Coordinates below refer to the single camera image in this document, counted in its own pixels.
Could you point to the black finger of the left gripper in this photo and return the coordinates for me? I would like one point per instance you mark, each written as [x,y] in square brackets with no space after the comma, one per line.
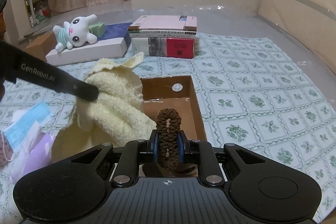
[36,71]

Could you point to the brown knitted scrunchie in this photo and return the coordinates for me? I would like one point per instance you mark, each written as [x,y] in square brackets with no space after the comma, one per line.
[168,125]

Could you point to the blue surgical face mask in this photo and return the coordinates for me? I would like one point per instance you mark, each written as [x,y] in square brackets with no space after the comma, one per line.
[16,133]

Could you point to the small green box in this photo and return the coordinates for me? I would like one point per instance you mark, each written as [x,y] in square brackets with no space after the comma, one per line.
[98,29]

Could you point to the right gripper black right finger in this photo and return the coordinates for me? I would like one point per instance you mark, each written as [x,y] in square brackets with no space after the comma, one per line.
[200,153]

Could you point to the purple velvet scrunchie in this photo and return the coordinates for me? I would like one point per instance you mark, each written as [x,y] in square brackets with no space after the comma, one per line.
[188,169]

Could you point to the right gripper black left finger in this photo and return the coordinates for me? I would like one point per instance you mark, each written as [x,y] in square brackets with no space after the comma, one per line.
[132,155]

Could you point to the pink lidded cup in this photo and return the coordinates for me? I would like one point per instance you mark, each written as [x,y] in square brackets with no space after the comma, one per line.
[6,151]

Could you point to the stack of books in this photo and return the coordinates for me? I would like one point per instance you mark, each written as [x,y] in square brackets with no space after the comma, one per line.
[164,35]

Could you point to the yellow terry towel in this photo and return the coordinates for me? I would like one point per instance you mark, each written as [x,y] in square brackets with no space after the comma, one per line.
[116,117]

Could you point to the white flat box blue top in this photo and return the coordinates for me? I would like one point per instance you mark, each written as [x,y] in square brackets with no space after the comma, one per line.
[113,44]

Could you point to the white bunny plush toy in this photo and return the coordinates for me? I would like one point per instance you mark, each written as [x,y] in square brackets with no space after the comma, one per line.
[75,33]

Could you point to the open brown cardboard box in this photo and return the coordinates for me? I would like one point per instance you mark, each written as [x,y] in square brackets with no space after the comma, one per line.
[174,92]

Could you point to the purple tissue pack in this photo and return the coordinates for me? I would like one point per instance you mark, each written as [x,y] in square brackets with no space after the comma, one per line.
[35,149]

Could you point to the small brown cardboard box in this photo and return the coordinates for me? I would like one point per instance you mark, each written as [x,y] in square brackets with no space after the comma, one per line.
[42,45]

